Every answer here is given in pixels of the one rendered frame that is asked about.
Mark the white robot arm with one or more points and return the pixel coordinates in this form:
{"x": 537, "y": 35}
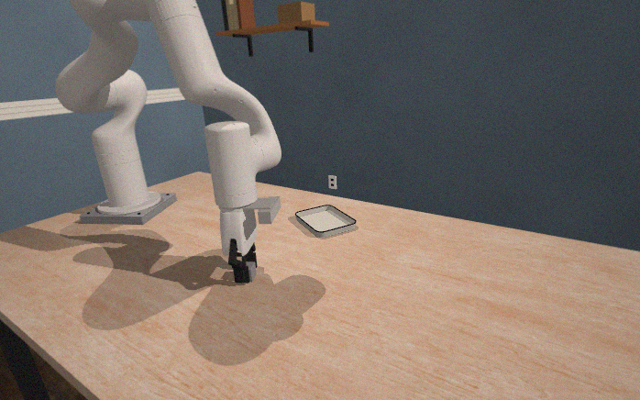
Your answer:
{"x": 237, "y": 150}

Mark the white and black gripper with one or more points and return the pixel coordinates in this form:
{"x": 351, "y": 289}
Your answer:
{"x": 238, "y": 229}

